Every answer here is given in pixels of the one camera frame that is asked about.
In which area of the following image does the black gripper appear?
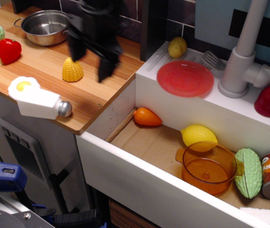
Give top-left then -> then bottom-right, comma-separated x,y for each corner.
67,9 -> 122,83

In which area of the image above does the yellow toy corn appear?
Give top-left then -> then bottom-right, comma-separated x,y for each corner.
62,57 -> 84,82

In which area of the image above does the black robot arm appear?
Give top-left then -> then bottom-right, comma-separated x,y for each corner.
67,0 -> 125,82

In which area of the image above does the red plastic plate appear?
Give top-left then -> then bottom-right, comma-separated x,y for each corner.
156,60 -> 214,97

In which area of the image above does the steel pot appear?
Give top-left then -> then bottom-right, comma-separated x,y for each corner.
14,10 -> 68,47

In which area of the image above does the white salt shaker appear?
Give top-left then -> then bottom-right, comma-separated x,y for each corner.
17,85 -> 72,120

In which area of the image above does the toy fried egg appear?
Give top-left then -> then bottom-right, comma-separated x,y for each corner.
8,76 -> 40,100

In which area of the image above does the orange toy carrot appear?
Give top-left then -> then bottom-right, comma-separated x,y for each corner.
133,107 -> 162,126

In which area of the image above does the red toy strawberry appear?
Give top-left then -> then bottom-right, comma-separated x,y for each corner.
0,38 -> 22,65

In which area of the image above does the toy potato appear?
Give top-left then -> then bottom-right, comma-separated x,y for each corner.
168,37 -> 187,58

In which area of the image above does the grey oven door panel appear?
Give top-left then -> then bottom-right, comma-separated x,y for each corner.
0,118 -> 53,190

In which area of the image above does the grey toy spatula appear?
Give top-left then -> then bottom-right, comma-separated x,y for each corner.
202,50 -> 226,71

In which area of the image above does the yellow toy lemon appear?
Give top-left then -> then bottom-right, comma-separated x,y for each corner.
181,124 -> 218,152

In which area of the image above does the grey toy faucet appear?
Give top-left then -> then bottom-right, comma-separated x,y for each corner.
218,0 -> 270,98

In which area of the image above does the blue clamp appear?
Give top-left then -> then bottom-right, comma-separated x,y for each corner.
0,162 -> 27,192

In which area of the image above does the orange transparent plastic pot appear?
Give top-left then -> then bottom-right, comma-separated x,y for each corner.
175,141 -> 245,196

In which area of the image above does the green toy bitter gourd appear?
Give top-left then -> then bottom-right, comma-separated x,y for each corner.
234,148 -> 262,199

